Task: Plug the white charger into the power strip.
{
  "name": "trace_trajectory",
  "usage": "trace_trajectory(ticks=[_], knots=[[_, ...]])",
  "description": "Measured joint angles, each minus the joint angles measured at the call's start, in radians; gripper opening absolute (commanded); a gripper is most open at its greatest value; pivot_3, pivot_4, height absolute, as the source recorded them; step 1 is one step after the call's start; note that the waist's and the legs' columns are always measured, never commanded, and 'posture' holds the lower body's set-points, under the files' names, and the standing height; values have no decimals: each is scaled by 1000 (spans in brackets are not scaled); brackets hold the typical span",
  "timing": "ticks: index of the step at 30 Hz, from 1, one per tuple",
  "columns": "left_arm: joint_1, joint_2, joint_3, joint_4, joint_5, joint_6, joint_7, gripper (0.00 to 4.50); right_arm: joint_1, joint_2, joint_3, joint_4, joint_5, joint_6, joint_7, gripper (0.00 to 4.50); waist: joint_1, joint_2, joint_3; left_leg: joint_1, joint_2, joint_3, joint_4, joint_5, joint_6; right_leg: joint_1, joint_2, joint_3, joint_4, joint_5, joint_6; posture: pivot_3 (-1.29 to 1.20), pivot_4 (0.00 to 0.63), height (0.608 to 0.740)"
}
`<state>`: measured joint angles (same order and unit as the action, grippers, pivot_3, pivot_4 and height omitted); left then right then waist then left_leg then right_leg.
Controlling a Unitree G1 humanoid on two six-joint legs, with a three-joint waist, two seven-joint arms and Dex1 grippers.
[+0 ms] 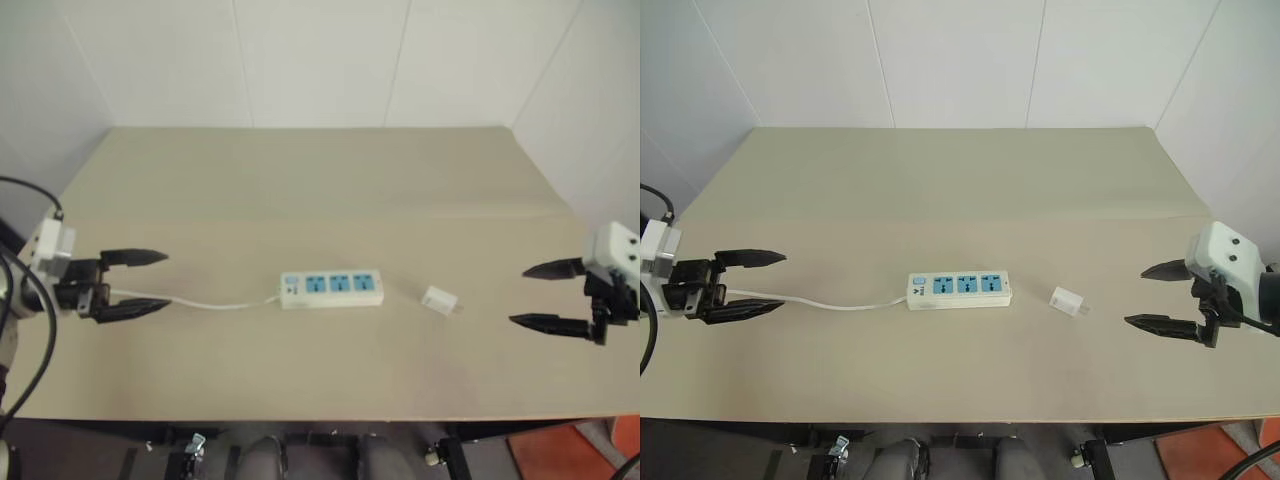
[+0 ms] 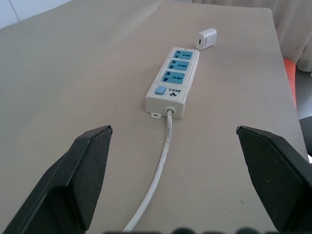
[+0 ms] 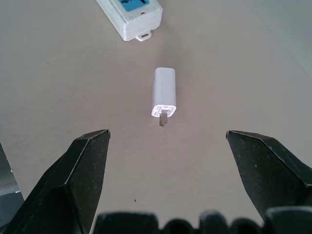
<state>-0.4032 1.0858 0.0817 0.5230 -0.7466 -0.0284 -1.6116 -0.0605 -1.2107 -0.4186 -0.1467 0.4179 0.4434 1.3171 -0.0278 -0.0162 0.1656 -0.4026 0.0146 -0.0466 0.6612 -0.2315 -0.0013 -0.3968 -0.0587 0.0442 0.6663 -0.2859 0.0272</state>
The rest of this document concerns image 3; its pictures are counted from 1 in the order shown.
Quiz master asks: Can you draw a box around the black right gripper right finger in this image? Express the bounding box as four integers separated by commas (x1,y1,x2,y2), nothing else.
225,130,312,224

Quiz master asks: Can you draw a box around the white power strip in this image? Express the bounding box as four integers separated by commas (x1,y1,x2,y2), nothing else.
96,0,163,42

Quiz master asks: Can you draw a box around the white plug adapter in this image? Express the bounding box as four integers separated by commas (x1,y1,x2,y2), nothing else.
151,67,177,128

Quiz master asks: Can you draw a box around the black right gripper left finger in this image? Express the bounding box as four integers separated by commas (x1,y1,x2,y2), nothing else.
0,129,112,234

